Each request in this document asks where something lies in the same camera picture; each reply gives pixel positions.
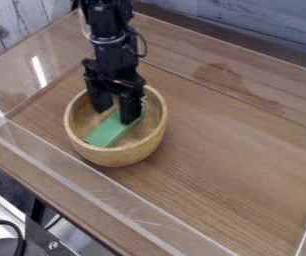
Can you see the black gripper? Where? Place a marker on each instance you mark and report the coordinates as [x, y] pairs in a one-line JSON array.
[[110, 74]]

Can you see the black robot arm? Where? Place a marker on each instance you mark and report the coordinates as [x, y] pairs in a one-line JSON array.
[[107, 18]]

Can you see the green rectangular block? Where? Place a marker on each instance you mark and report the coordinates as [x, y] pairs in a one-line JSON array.
[[110, 131]]

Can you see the brown wooden bowl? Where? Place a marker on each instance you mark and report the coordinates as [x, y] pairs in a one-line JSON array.
[[137, 144]]

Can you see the black table leg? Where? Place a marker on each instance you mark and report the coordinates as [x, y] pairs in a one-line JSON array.
[[37, 211]]

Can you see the clear acrylic corner bracket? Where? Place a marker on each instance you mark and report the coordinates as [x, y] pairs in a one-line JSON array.
[[83, 25]]

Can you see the clear acrylic tray wall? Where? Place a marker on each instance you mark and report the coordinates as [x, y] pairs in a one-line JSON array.
[[220, 191]]

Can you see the black metal bracket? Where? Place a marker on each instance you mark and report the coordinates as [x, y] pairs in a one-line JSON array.
[[41, 243]]

